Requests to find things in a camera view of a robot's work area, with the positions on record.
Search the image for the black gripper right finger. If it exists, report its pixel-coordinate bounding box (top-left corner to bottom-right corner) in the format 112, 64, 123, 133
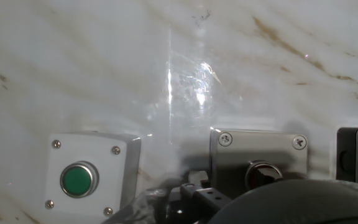
255, 167, 284, 187

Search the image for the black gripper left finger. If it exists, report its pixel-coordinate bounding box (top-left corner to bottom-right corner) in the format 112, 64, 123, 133
166, 170, 233, 224

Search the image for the grey box green button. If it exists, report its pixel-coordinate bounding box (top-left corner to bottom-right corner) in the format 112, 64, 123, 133
44, 131, 142, 218

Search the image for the white marble pattern mat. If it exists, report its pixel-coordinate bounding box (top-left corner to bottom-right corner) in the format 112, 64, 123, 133
0, 0, 358, 224

